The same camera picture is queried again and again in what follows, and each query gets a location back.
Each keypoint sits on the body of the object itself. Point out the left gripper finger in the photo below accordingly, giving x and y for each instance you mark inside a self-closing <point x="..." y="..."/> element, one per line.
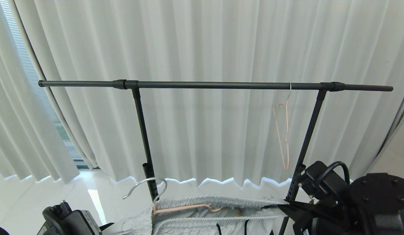
<point x="105" y="226"/>

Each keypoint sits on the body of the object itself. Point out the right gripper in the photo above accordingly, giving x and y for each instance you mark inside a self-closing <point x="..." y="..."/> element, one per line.
<point x="326" y="222"/>

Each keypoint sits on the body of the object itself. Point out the pink clothes hanger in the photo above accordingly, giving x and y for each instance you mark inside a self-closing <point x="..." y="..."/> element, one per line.
<point x="286" y="164"/>
<point x="176" y="208"/>

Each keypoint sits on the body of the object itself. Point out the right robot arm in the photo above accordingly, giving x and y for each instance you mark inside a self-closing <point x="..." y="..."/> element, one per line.
<point x="381" y="202"/>

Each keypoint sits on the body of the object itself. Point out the black clothes rack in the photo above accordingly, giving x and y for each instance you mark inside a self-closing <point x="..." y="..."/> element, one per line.
<point x="221" y="85"/>

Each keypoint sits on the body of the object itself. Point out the white curtain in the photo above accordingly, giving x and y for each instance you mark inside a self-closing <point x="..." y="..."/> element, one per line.
<point x="221" y="39"/>
<point x="25" y="147"/>

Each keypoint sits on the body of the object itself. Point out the window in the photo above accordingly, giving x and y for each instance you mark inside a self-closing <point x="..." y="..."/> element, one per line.
<point x="19" y="44"/>

